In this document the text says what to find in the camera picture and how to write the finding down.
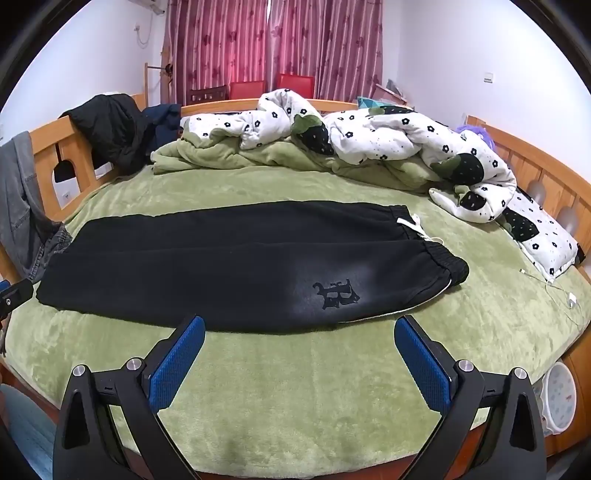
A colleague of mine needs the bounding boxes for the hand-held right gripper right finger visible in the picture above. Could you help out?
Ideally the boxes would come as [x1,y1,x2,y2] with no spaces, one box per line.
[394,315,548,480]

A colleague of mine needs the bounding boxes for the purple fluffy item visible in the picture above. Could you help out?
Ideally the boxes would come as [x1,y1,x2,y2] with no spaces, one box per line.
[455,124,497,148]

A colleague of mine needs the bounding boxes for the navy garment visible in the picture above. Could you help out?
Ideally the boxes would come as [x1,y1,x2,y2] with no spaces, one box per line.
[141,104,183,155]

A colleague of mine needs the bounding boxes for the wooden coat rack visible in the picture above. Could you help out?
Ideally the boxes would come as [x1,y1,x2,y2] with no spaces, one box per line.
[144,62,176,107]

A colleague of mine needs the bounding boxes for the black pants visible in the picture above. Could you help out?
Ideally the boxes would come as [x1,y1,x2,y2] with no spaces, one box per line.
[34,199,471,335]

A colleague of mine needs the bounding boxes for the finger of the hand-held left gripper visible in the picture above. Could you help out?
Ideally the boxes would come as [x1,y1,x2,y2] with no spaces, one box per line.
[0,279,34,324]

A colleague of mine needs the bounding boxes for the green fleece bed blanket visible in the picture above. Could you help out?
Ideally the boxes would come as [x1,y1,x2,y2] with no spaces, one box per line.
[4,164,591,476]

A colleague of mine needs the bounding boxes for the wooden bed frame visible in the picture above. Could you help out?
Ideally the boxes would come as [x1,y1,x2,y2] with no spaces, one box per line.
[0,92,591,480]

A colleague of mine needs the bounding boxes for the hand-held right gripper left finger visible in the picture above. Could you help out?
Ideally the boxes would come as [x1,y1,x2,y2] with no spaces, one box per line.
[53,315,218,480]

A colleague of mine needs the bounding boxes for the white floral quilt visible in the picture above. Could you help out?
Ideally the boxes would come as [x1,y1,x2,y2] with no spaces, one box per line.
[179,90,517,224]

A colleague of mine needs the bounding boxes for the black jacket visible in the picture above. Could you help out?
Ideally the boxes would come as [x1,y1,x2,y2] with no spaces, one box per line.
[60,93,155,174]

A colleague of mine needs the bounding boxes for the grey jeans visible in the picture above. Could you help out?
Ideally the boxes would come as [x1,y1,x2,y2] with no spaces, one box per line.
[0,130,75,284]

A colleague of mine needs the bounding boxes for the dark wooden chair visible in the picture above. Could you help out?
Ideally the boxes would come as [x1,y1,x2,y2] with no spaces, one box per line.
[189,85,230,106]

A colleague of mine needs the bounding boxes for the crumpled green fleece blanket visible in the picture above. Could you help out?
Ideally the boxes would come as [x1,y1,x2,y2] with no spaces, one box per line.
[150,137,458,195]

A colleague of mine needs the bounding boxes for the cardboard box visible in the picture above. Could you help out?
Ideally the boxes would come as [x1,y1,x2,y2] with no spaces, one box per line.
[374,78,411,104]

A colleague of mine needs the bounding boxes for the white floral pillow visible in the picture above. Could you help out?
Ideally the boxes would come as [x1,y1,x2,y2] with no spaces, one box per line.
[501,187,580,280]

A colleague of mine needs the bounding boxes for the red striped curtains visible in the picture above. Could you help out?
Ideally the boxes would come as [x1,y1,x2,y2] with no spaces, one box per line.
[161,0,384,107]

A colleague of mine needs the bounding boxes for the red chair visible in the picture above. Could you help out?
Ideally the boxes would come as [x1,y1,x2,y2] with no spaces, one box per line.
[229,80,266,100]
[277,73,315,99]

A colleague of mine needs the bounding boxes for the white charger with cable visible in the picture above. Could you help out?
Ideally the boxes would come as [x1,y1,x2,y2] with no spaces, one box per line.
[519,268,591,324]

